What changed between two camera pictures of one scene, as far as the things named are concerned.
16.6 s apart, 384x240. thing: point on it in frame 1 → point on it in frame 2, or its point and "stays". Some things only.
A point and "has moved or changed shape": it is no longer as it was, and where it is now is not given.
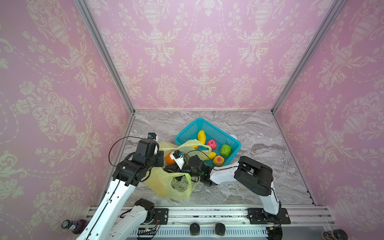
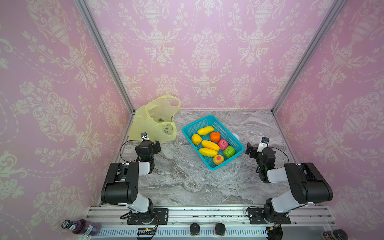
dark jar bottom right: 338,234 stays
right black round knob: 220,229 stays
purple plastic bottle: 76,226 stays
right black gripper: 186,167 → 250,149
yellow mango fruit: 201,136 → 205,130
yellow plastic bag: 171,183 → 155,119
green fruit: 225,150 has moved or changed shape
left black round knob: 194,228 stays
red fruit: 212,143 → 223,144
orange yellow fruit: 218,160 stays
